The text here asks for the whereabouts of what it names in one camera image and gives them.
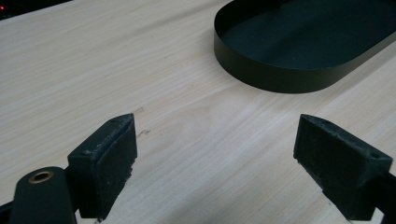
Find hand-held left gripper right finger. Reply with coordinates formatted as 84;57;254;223
292;113;394;222

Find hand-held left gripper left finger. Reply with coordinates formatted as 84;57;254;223
66;113;138;221

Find black oval metal tray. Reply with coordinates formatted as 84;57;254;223
213;0;396;94

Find dark device with red light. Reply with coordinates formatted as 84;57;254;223
0;0;73;21

